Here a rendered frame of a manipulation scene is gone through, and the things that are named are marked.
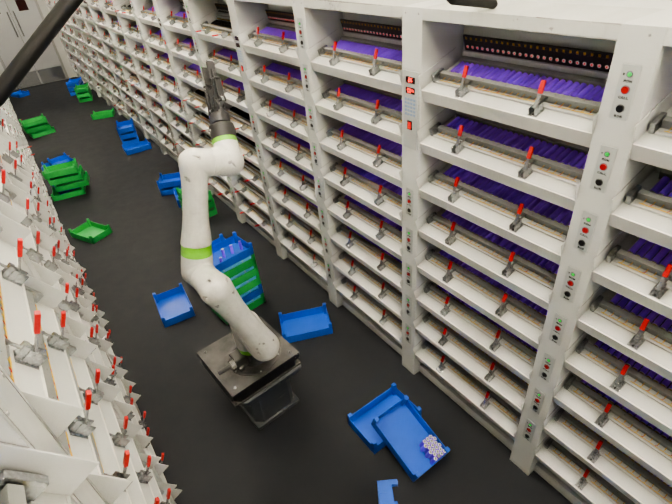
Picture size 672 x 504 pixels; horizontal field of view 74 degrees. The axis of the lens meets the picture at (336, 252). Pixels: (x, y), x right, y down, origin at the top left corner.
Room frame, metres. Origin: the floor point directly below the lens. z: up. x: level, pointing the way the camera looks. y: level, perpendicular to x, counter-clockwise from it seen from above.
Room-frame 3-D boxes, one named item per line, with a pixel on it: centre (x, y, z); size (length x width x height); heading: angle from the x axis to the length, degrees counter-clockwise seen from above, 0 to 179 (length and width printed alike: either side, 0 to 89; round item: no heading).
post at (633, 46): (1.06, -0.78, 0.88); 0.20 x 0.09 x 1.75; 122
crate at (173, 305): (2.31, 1.12, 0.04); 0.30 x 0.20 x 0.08; 26
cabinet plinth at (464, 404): (1.96, -0.24, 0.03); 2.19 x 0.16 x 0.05; 32
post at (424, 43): (1.65, -0.41, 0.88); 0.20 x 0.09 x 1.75; 122
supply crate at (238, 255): (2.27, 0.68, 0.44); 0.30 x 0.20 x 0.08; 129
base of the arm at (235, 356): (1.46, 0.49, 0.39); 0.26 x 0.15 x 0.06; 125
